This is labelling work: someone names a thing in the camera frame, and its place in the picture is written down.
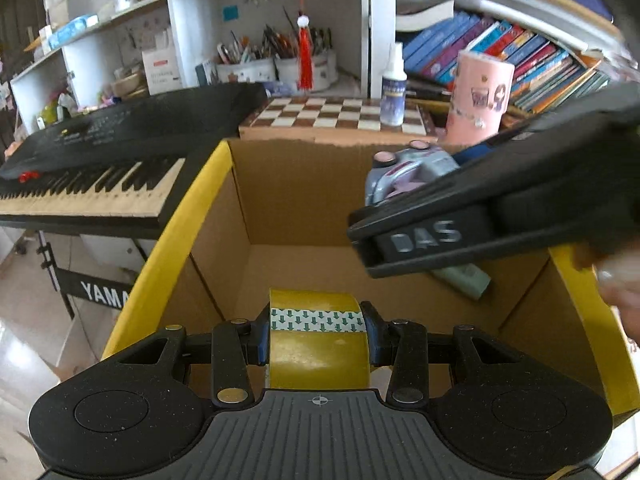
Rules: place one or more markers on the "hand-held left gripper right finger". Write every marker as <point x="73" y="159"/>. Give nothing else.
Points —
<point x="377" y="342"/>

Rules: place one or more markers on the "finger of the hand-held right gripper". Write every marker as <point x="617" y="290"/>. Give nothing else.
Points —
<point x="500" y="165"/>

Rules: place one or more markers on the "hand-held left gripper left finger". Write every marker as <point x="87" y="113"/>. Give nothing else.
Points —
<point x="260" y="342"/>

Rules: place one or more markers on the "yellow tape roll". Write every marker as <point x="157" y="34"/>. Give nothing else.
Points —
<point x="320" y="355"/>

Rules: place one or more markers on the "purple grey toy car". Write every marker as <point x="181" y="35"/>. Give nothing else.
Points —
<point x="400" y="175"/>

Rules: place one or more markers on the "yellow cardboard box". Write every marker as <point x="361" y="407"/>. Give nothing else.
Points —
<point x="300" y="195"/>

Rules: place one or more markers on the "person's right hand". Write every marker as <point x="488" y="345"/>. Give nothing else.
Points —
<point x="620" y="285"/>

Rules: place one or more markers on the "pink cylinder holder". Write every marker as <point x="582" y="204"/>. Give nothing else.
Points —
<point x="480" y="90"/>

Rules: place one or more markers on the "row of slanted books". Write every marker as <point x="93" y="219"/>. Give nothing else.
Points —
<point x="530" y="55"/>

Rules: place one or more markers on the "white spray bottle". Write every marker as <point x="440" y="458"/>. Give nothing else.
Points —
<point x="393" y="100"/>

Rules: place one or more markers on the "thick white paperback book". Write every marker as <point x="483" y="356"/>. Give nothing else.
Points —
<point x="425" y="15"/>

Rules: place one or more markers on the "black keyboard stand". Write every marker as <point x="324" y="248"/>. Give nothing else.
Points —
<point x="100" y="290"/>

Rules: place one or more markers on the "wooden chessboard box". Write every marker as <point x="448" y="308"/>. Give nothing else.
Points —
<point x="320" y="115"/>

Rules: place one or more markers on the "white wooden bookshelf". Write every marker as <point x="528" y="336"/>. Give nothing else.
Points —
<point x="377" y="10"/>

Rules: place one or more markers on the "red tassel ornament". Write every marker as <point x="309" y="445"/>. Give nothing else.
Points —
<point x="304" y="60"/>

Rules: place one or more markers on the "black electronic keyboard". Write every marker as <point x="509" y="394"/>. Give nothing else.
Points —
<point x="125" y="125"/>

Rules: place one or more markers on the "white box red label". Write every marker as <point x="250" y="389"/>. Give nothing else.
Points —
<point x="162" y="72"/>

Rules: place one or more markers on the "white cubby shelf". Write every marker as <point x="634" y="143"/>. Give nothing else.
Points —
<point x="200" y="10"/>

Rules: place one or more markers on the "blue tissue pack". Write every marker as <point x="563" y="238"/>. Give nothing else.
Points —
<point x="72" y="31"/>

